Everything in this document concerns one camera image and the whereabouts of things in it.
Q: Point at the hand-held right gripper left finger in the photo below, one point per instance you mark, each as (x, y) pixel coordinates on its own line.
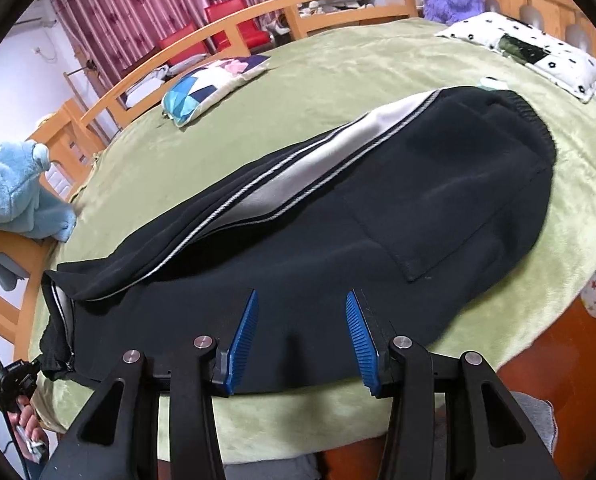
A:
(243, 335)

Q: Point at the wooden bed frame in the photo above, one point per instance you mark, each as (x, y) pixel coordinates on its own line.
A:
(258, 22)

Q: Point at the pink floral curtain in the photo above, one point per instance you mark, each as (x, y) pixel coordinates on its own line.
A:
(147, 5)

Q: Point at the white pillow with black dots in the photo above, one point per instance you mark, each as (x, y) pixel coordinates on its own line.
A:
(558, 57)

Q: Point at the black pants with white stripe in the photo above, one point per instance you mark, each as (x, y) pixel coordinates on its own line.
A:
(328, 240)

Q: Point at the green fleece blanket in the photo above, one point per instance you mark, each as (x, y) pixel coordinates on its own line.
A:
(338, 80)

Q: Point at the person's left hand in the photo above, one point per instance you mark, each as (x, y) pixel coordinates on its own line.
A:
(25, 420)

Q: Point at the person's grey trouser leg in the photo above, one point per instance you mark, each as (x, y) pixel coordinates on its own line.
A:
(535, 425)
(273, 467)

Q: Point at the wooden rack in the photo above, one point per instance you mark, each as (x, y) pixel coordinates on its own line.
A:
(80, 85)

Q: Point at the light blue plush toy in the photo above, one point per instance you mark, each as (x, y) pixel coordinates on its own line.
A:
(12, 190)

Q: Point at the small light blue object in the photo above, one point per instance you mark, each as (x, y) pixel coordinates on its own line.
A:
(493, 83)

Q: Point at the red chair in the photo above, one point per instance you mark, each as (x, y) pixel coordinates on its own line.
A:
(185, 45)
(237, 22)

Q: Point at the grey plastic object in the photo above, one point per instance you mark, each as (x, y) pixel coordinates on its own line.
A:
(2, 265)

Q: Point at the blue geometric patterned pillow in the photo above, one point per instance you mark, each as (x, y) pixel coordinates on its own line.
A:
(202, 90)

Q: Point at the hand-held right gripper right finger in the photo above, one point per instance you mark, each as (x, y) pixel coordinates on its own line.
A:
(360, 335)

